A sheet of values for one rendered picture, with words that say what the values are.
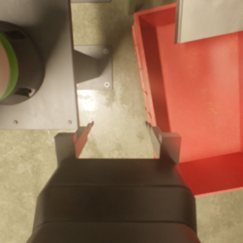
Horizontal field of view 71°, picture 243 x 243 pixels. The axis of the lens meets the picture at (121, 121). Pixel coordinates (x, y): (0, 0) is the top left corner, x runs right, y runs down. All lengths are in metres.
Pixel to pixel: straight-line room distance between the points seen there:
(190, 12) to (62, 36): 0.26
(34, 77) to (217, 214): 1.87
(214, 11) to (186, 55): 0.31
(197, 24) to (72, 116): 0.34
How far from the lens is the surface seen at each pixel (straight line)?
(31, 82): 0.35
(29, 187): 1.79
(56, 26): 0.37
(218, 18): 0.48
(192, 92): 0.77
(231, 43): 0.83
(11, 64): 0.30
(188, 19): 0.45
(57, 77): 0.36
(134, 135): 1.35
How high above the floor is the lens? 1.26
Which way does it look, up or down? 73 degrees down
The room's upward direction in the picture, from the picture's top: 179 degrees counter-clockwise
